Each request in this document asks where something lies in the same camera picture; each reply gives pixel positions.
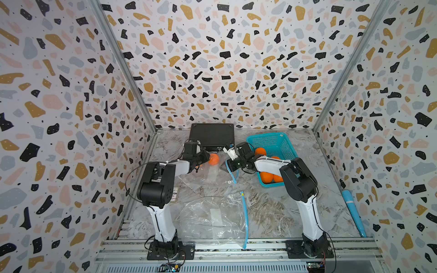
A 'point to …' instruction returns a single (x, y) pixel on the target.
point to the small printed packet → (175, 196)
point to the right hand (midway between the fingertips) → (224, 165)
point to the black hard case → (213, 136)
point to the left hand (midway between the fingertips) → (212, 154)
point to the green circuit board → (170, 267)
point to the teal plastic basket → (275, 144)
